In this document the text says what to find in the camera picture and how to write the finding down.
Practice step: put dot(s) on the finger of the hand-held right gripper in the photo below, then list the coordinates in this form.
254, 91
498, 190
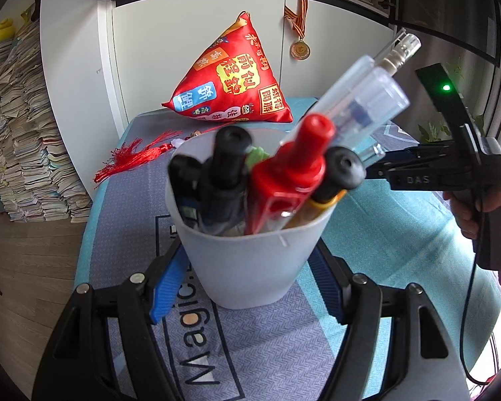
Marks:
380, 172
421, 151

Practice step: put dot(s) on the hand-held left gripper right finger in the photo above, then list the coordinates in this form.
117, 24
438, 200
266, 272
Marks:
325, 288

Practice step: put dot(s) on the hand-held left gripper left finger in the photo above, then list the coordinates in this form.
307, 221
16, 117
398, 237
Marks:
167, 288

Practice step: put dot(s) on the translucent white cup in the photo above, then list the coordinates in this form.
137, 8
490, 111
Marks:
250, 267

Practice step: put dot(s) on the person's right hand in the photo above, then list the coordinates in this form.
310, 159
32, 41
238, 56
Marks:
461, 213

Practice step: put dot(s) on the red tassel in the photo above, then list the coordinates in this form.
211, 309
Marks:
125, 161

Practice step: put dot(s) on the gold medal with striped ribbon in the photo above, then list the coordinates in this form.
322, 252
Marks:
299, 50

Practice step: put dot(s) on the dark glass cabinet door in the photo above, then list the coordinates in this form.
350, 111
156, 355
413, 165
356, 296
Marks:
442, 4

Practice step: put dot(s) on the red pyramid pillow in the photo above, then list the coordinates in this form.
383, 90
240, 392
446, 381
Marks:
234, 79

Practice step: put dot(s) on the pile of papers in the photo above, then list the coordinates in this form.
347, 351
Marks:
25, 142

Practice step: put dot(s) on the white bookshelf cabinet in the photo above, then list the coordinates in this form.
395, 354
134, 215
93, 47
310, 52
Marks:
142, 58

